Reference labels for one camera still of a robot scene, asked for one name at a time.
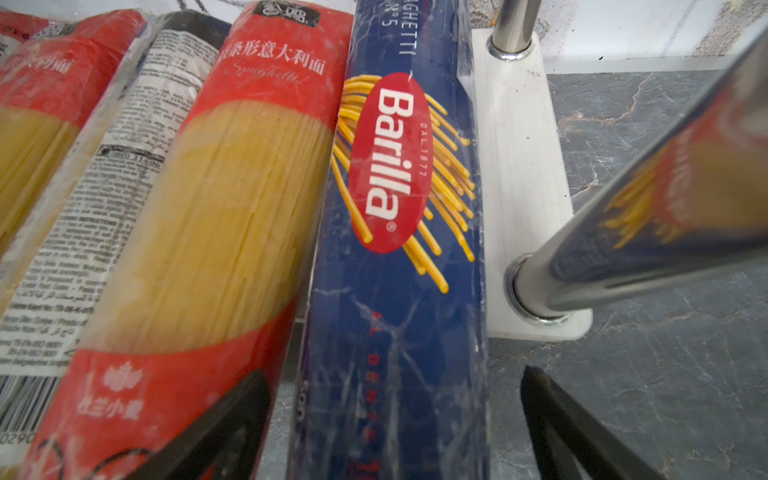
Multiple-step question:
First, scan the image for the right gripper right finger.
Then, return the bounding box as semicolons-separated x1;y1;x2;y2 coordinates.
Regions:
520;366;662;479

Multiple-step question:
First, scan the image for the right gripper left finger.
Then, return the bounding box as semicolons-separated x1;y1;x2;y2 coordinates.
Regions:
128;370;272;479

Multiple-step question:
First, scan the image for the red Barilla spaghetti bag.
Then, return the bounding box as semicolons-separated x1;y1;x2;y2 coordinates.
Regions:
19;1;353;479

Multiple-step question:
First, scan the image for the blue Barilla spaghetti box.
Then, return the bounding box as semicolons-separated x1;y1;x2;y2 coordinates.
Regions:
287;1;490;479

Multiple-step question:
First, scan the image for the red spaghetti bag white label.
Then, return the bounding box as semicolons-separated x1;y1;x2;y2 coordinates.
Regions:
0;8;51;60

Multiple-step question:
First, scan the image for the white two-tier shelf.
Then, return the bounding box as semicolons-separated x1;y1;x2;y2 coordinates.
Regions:
472;1;767;342

